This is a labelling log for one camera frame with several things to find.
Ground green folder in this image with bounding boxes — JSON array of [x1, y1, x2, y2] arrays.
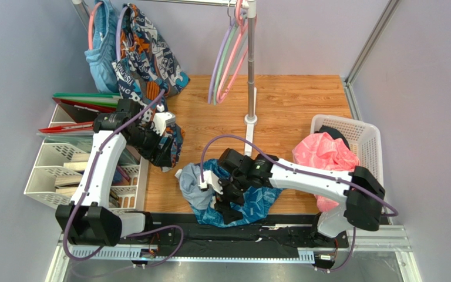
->
[[52, 93, 122, 108]]

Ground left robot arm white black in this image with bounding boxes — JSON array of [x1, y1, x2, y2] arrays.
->
[[55, 99, 176, 247]]

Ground pink hanger on right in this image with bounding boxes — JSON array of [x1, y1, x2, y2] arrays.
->
[[216, 0, 250, 105]]

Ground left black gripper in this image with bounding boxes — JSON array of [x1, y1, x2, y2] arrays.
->
[[127, 122, 173, 168]]

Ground pink shorts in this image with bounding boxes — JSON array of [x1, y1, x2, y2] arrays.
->
[[292, 132, 361, 213]]

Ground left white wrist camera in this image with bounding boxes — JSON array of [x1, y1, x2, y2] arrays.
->
[[152, 112, 176, 136]]

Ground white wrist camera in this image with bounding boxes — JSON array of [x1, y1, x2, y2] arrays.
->
[[152, 112, 176, 136], [198, 170, 223, 194]]

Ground white laundry basket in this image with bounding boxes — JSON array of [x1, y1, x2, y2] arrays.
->
[[310, 114, 384, 184]]

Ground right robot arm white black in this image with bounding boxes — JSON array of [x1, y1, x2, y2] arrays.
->
[[199, 148, 385, 239]]

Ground aluminium frame post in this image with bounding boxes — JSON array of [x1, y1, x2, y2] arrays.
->
[[341, 0, 402, 120]]

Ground purple hanger with patterned shorts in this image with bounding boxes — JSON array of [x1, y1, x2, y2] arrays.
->
[[115, 5, 128, 61]]

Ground pink hanger on left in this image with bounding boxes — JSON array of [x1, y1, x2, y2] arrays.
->
[[87, 1, 103, 51]]

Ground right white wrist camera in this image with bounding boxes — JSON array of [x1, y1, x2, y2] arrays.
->
[[198, 170, 223, 194]]

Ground pink hanger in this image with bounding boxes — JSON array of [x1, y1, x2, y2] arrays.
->
[[87, 1, 103, 51], [216, 0, 250, 105]]

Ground metal clothes rack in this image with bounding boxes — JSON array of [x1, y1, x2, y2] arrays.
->
[[70, 0, 258, 157]]

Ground white file organizer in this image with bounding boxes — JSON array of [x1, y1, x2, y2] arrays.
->
[[23, 103, 150, 218]]

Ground dark red clip folder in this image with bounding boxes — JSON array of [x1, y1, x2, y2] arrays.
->
[[53, 98, 116, 123]]

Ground green hanger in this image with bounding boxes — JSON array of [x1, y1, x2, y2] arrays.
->
[[212, 11, 246, 106]]

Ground books in organizer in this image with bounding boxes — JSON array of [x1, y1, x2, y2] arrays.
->
[[55, 153, 131, 197]]

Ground teal pressure file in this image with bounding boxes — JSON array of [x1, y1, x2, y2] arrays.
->
[[36, 132, 93, 145]]

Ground blue shark print shorts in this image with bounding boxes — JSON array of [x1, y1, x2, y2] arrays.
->
[[176, 158, 284, 229]]

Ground patterned navy orange shorts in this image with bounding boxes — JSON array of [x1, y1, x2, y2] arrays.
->
[[112, 3, 190, 172]]

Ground light blue shorts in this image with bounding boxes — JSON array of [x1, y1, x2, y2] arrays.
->
[[85, 1, 119, 93]]

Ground red clip file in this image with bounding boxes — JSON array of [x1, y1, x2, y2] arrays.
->
[[38, 122, 93, 134]]

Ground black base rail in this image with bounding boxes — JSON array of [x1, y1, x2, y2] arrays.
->
[[124, 213, 355, 260]]

